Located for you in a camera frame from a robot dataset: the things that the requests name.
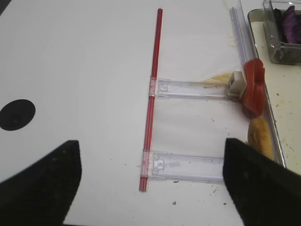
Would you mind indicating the clear plastic container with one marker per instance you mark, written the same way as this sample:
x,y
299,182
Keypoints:
x,y
280,52

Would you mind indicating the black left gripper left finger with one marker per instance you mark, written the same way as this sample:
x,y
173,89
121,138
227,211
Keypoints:
x,y
42,194

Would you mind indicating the brown bread piece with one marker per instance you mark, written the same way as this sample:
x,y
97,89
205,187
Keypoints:
x,y
259,137

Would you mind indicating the red plastic rail strip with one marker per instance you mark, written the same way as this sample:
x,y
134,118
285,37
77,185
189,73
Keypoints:
x,y
152,99

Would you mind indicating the clear plastic divider upper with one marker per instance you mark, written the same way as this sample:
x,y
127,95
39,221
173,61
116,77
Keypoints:
x,y
189,89

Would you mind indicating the purple cabbage leaves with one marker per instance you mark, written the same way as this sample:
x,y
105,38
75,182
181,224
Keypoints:
x,y
288,25

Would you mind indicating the red tomato slices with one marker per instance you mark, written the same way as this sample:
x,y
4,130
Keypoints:
x,y
253,98

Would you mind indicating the white tray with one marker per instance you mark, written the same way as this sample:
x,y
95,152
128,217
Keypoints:
x,y
283,86

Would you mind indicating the white plastic block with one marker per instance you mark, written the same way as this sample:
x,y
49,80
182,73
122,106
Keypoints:
x,y
236,85

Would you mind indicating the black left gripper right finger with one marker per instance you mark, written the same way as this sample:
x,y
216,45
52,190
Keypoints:
x,y
263,192

